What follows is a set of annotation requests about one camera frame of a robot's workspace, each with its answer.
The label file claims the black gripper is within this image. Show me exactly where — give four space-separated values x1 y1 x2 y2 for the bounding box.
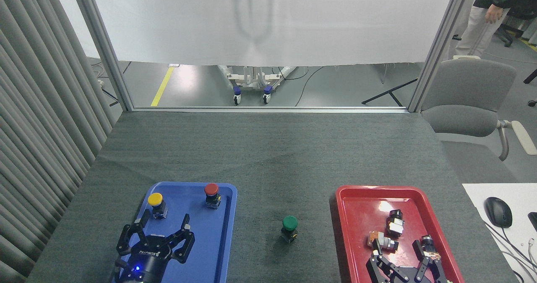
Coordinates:
117 210 196 283
366 238 450 283

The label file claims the green push button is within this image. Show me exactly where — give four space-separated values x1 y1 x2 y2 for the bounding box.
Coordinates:
280 216 299 244

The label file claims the yellow push button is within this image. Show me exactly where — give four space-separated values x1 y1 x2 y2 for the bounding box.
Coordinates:
147 192 168 219

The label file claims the red push button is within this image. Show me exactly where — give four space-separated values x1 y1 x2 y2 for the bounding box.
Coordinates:
204 183 222 210

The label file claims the person's hand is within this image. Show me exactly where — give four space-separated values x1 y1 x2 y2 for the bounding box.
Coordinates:
485 4 504 24

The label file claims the blue plastic tray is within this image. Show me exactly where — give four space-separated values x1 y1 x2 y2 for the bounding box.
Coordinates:
111 182 238 283

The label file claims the red plastic tray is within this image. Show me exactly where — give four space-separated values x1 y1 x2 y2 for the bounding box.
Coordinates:
335 185 466 283

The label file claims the black computer mouse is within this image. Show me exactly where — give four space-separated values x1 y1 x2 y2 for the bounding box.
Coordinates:
485 197 513 228

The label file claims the white side desk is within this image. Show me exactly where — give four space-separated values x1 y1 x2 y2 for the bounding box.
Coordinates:
461 183 537 283

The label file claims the grey pleated curtain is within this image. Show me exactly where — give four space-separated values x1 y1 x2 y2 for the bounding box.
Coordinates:
0 0 116 283

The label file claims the black stand leg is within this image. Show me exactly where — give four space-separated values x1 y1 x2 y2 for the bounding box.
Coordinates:
362 78 419 106

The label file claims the white stand on wheels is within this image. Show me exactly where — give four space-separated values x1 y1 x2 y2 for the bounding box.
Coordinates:
218 65 297 105

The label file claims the grey office chair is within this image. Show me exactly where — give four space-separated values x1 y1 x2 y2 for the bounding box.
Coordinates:
421 56 537 162

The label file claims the black chair base with castor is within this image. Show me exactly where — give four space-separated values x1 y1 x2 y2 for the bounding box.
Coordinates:
523 68 537 107

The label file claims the white hanging sheet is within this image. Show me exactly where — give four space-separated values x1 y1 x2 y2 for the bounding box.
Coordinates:
87 0 460 67

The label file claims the person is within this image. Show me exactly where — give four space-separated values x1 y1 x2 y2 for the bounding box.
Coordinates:
448 0 537 60

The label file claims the black office chair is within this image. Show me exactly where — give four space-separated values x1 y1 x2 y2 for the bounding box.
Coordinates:
495 7 537 48

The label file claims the orange and grey switch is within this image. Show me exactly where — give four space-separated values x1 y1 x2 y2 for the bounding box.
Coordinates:
368 231 399 251

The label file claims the black switch with copper base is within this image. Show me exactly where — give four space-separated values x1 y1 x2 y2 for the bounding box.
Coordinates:
421 234 441 261

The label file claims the black and white switch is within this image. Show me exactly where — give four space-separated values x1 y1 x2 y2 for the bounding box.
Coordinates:
387 210 405 237

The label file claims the black mouse cable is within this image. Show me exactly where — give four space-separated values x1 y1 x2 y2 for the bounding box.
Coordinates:
482 220 537 271

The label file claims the white thin cable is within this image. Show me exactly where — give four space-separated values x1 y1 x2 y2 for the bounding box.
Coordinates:
527 238 537 271

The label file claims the silver frame rail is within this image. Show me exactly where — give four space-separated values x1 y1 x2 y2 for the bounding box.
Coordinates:
132 106 409 114

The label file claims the silver frame post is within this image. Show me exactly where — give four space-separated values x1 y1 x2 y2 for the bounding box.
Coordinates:
69 0 135 112
407 0 477 113

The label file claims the black floor cable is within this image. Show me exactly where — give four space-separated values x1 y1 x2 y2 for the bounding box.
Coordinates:
295 66 324 106

